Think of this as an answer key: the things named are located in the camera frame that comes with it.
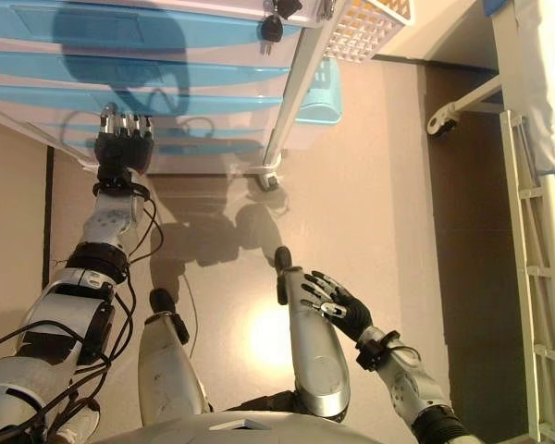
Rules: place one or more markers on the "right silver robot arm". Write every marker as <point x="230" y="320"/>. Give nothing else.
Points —
<point x="409" y="384"/>

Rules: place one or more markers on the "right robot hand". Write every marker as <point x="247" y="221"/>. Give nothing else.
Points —
<point x="349" y="314"/>

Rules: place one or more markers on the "left robot leg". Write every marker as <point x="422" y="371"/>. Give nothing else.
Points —
<point x="166" y="365"/>

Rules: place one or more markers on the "grey robot torso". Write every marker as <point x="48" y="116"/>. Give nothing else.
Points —
<point x="259" y="430"/>

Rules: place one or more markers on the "white medical cart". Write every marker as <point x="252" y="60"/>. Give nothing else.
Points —
<point x="240" y="60"/>

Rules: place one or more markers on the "blue front cart drawer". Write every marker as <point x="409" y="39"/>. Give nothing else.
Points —
<point x="222" y="99"/>

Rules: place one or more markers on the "white bed side rail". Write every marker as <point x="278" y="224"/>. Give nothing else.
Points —
<point x="536" y="277"/>

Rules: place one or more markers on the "black key bunch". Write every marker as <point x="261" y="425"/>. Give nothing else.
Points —
<point x="271" y="30"/>

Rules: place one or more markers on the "white bed sheet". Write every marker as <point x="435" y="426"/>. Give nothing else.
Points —
<point x="552" y="69"/>

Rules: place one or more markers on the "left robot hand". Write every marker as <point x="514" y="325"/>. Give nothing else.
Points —
<point x="122" y="148"/>

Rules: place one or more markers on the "light blue waste bin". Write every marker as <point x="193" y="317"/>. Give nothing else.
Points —
<point x="321" y="99"/>

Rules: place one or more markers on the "white mesh basket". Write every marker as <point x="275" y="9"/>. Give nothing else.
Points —
<point x="365" y="32"/>

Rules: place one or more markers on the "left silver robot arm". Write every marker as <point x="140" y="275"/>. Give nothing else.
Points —
<point x="69" y="305"/>

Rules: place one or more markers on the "blue bed corner bumper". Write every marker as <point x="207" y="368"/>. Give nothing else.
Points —
<point x="494" y="5"/>

